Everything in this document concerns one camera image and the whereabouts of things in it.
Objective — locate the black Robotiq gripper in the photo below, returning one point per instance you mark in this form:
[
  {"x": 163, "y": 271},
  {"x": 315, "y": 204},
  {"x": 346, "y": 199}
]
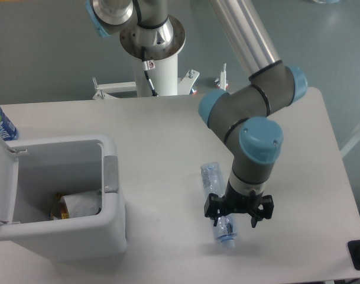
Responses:
[{"x": 257, "y": 206}]

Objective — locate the crushed clear plastic bottle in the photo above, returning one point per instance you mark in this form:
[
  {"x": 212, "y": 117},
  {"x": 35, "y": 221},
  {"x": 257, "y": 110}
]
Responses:
[{"x": 224, "y": 232}]

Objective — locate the clear plastic packaging bag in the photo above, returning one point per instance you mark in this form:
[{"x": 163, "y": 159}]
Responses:
[{"x": 84, "y": 204}]

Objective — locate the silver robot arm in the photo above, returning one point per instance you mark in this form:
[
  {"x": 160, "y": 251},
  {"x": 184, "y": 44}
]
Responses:
[{"x": 240, "y": 120}]

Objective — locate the white trash can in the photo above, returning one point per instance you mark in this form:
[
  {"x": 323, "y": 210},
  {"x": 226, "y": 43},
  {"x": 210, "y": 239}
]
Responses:
[{"x": 67, "y": 165}]

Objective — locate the white trash can lid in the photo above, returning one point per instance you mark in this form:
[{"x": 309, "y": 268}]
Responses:
[{"x": 9, "y": 167}]

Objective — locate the colourful snack wrapper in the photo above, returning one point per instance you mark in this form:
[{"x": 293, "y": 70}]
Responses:
[{"x": 59, "y": 209}]

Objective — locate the blue labelled water bottle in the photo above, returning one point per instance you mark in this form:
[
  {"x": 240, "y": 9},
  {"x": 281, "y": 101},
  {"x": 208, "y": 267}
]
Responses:
[{"x": 8, "y": 130}]

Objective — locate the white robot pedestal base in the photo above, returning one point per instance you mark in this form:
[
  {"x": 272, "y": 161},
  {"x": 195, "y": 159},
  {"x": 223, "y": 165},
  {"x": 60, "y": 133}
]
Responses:
[{"x": 154, "y": 54}]

